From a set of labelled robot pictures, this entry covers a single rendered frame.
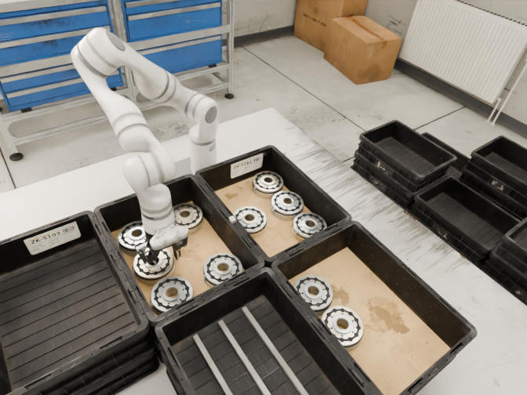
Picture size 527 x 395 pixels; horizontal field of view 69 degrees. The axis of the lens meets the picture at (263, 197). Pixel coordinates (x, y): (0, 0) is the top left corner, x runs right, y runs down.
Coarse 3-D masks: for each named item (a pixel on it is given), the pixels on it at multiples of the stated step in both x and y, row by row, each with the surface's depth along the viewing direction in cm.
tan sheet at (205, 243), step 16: (208, 224) 115; (192, 240) 111; (208, 240) 111; (128, 256) 105; (192, 256) 106; (208, 256) 107; (176, 272) 102; (192, 272) 103; (144, 288) 98; (208, 288) 100
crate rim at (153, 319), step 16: (192, 176) 115; (208, 192) 111; (96, 208) 103; (112, 240) 96; (240, 240) 100; (256, 256) 96; (128, 272) 90; (144, 304) 84; (192, 304) 85; (160, 320) 82
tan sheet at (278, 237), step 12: (252, 180) 131; (216, 192) 126; (228, 192) 126; (240, 192) 126; (252, 192) 127; (228, 204) 122; (240, 204) 123; (252, 204) 123; (264, 204) 123; (276, 228) 116; (288, 228) 117; (264, 240) 113; (276, 240) 113; (288, 240) 113; (276, 252) 110
